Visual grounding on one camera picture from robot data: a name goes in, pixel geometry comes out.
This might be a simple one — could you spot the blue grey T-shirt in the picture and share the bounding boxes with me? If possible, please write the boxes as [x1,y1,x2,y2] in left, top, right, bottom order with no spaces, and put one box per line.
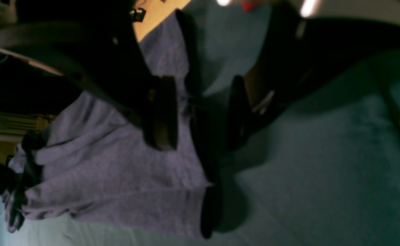
[0,10,217,238]

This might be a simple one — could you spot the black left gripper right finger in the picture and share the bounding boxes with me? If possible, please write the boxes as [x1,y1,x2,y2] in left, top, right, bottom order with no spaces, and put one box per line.
[226,0,400,150]

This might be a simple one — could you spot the teal table cloth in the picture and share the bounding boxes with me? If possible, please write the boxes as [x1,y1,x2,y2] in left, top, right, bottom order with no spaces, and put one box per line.
[0,0,400,246]

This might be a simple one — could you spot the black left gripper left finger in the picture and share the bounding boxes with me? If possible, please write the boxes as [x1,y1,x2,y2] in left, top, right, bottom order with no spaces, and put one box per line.
[0,0,178,151]

